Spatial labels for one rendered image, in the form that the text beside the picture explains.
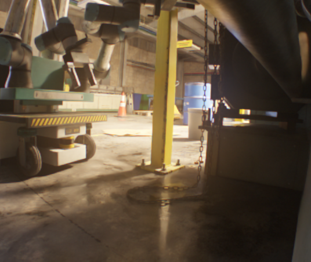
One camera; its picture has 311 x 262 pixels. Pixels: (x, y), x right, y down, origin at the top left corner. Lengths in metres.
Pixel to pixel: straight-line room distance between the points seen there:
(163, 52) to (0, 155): 1.10
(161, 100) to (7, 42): 0.90
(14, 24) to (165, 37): 0.85
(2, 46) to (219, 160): 1.27
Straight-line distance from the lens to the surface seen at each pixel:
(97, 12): 0.86
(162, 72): 1.35
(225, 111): 1.30
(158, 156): 1.38
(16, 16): 1.15
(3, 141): 1.27
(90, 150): 1.50
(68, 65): 0.90
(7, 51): 1.09
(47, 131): 1.25
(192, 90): 4.51
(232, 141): 1.28
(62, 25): 1.02
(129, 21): 0.87
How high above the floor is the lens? 0.40
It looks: 4 degrees down
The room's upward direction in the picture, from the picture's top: 3 degrees clockwise
